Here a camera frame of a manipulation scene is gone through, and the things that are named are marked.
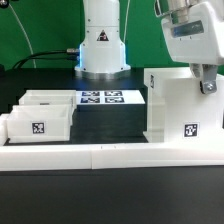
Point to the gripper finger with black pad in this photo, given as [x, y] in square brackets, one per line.
[208, 79]

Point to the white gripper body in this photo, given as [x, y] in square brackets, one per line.
[194, 30]

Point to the white drawer cabinet box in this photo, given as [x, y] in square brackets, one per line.
[177, 110]

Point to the white drawer tray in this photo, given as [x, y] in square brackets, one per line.
[39, 123]
[49, 97]

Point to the white front drawer tray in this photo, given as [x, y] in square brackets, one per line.
[39, 123]

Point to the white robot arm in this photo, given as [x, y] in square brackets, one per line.
[102, 53]

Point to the white marker sheet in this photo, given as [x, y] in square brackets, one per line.
[109, 97]

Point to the white U-shaped fence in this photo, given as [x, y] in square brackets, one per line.
[102, 156]

